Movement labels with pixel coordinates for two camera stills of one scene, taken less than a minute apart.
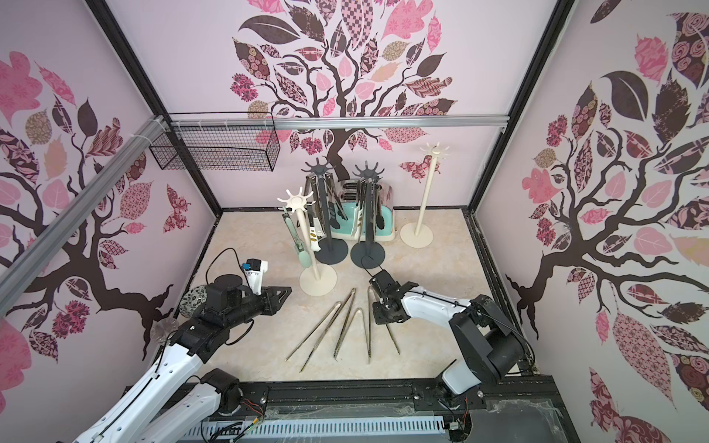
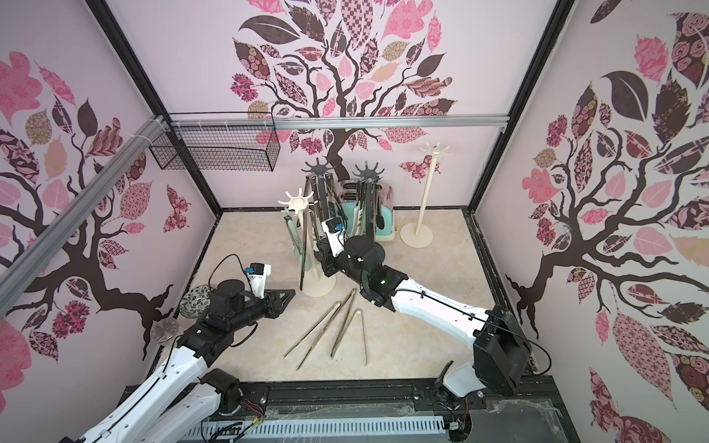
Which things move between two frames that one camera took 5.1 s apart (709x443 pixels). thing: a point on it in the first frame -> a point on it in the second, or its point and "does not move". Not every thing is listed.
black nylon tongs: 379,217 does not move
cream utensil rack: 414,234 does not move
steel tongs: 369,324 -> 306,218
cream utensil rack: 317,281 does not move
